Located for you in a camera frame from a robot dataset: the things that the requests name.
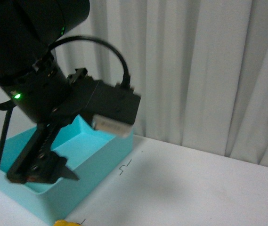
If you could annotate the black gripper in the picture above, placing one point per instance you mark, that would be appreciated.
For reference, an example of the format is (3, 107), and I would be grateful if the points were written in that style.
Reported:
(52, 101)

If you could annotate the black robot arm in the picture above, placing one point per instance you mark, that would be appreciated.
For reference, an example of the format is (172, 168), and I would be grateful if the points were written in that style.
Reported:
(28, 31)

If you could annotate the yellow beetle toy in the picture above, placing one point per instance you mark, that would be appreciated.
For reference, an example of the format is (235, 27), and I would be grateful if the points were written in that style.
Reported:
(63, 222)

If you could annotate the white pleated curtain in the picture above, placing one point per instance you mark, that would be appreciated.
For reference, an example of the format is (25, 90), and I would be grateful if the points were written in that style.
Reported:
(200, 66)

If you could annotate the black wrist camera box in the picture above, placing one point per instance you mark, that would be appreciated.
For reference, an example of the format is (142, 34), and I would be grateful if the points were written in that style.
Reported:
(111, 109)

